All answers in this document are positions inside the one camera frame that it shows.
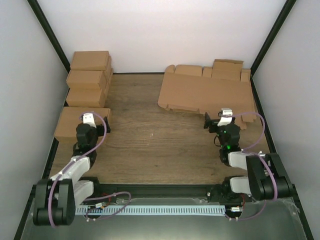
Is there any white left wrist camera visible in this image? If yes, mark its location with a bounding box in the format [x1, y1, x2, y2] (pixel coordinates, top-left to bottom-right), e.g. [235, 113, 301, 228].
[82, 112, 96, 128]

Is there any cardboard box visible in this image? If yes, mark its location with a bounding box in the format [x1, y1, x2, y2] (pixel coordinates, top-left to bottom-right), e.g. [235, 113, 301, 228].
[66, 82, 110, 108]
[66, 69, 113, 90]
[53, 106, 112, 144]
[70, 51, 112, 71]

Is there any stack of flat cardboard sheets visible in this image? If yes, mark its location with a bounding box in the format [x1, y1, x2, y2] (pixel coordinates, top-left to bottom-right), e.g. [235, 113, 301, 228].
[157, 64, 256, 130]

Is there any right black frame post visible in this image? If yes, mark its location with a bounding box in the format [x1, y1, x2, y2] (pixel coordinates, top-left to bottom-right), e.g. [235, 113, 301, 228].
[250, 0, 296, 77]

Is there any black frame post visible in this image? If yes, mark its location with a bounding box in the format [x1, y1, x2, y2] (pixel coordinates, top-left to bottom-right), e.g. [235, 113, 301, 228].
[250, 0, 296, 77]
[27, 0, 71, 73]

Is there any left black frame post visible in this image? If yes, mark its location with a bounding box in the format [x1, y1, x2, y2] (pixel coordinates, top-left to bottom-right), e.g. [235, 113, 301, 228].
[27, 0, 71, 73]

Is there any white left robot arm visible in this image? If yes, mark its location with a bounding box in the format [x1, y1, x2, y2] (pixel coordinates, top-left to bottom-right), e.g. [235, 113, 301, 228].
[33, 112, 111, 228]

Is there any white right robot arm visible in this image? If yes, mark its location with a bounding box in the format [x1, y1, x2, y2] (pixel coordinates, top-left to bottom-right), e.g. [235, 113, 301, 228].
[204, 108, 294, 202]

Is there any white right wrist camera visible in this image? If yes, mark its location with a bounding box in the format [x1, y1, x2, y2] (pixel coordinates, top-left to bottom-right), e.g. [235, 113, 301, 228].
[217, 108, 233, 127]

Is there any upright cardboard sheet at back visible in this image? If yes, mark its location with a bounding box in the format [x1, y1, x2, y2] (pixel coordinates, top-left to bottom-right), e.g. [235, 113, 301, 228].
[211, 59, 244, 82]

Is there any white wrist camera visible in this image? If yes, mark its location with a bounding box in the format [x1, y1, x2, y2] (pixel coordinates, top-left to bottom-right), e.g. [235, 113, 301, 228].
[217, 108, 233, 127]
[82, 112, 96, 128]

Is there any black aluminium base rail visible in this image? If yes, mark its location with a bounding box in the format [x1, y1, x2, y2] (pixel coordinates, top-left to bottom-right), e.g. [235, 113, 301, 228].
[32, 183, 296, 201]

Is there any light blue slotted cable duct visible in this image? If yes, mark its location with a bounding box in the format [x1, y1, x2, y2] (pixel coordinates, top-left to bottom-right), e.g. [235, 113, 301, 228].
[75, 205, 226, 216]

